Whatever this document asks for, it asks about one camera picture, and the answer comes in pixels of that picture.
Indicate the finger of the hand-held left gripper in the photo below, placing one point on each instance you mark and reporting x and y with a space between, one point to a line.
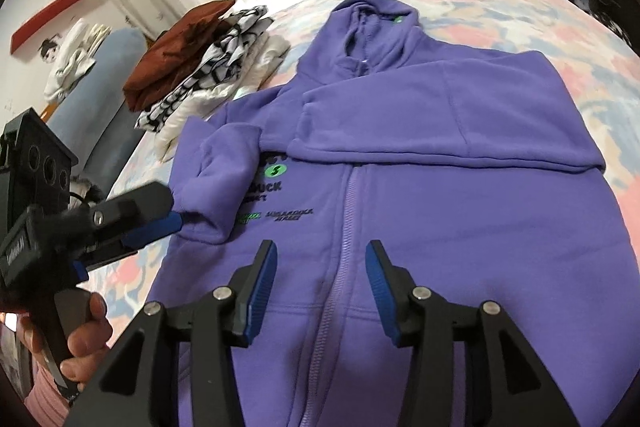
135 202
147 234

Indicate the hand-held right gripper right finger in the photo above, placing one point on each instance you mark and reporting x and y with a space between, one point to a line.
381 294

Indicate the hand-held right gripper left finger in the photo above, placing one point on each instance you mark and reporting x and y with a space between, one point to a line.
260 299

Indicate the purple zip hoodie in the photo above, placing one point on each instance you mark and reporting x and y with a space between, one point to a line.
425 232

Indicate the person's left forearm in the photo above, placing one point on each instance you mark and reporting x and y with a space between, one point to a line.
45 402

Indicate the white clothes pile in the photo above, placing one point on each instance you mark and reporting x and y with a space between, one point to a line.
70 62

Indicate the person's left hand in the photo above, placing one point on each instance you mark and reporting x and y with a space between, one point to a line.
90 337

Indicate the blue-grey sofa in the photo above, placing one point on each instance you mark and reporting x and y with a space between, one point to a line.
100 97

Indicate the brown folded garment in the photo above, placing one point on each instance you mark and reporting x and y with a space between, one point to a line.
170 57

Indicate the black and white patterned garment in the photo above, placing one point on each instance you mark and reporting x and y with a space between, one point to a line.
220 57

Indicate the cream folded garment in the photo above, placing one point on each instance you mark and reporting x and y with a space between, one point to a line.
262 57

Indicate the pastel animal print blanket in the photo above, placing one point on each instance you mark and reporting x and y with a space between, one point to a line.
500 17

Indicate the red wall shelf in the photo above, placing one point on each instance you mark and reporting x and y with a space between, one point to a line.
50 14

